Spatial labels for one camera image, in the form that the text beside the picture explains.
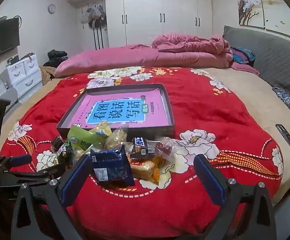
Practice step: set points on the white drawer chest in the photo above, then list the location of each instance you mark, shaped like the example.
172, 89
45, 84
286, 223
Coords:
22, 75

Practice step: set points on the purple and blue cloth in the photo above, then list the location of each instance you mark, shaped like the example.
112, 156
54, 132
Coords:
243, 55

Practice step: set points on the pile of black clothes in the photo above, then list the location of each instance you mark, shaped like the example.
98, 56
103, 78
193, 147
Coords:
56, 56

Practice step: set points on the small dark brown candy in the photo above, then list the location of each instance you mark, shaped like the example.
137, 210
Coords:
57, 143

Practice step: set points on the pink quilt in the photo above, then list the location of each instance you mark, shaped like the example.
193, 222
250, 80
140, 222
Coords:
110, 57

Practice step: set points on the grey padded headboard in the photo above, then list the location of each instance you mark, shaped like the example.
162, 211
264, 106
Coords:
272, 60

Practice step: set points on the orange rice cracker packet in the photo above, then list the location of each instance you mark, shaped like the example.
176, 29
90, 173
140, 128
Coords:
145, 171

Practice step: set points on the small dark green packet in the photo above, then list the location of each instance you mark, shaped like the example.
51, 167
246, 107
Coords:
64, 152

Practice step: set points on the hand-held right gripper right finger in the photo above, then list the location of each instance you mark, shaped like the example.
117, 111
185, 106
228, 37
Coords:
208, 180

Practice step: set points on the floral wall picture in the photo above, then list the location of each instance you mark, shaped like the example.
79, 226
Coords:
249, 2

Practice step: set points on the clear-wrapped brown cake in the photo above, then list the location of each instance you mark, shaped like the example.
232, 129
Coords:
163, 150

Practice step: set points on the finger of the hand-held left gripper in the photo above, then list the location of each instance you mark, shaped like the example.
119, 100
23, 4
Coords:
20, 160
50, 171

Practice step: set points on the blue snack packet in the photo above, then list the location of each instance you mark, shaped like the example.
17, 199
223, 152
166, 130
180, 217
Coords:
110, 165

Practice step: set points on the clear packet round pastry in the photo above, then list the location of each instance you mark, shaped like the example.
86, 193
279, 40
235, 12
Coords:
81, 155

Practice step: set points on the dark green mug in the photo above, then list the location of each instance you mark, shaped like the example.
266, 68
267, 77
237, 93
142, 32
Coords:
14, 60

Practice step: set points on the grey shallow cardboard box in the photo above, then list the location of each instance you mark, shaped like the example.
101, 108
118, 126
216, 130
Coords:
160, 131

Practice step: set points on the dark chocolate bar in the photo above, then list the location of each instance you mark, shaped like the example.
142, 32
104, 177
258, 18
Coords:
140, 147

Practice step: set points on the round wall clock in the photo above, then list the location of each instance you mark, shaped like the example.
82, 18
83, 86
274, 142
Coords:
51, 9

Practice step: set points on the green snack packet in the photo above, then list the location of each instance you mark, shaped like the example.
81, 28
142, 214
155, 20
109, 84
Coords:
81, 137

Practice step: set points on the pale grey chair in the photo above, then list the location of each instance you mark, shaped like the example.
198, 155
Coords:
8, 92

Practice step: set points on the white wardrobe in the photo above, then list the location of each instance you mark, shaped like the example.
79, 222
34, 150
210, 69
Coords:
145, 12

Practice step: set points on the red floral blanket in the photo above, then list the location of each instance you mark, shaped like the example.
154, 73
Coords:
209, 110

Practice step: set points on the yellow snack packet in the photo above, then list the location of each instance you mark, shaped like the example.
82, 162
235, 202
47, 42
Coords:
102, 129

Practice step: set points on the grey patterned pillow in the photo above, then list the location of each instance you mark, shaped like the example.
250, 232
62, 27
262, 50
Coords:
288, 102

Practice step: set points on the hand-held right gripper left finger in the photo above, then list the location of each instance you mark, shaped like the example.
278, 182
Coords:
76, 180

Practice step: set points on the hanging bags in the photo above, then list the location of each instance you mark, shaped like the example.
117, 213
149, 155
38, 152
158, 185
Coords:
95, 16

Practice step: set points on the clear packet of pale biscuits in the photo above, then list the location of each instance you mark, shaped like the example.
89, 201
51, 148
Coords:
115, 140

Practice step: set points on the black remote control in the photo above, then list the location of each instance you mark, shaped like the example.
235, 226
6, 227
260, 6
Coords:
284, 135

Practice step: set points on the black television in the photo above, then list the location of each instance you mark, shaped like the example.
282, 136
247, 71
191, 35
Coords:
0, 40

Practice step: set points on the brown patterned cloth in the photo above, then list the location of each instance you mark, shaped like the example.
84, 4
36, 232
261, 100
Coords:
47, 75

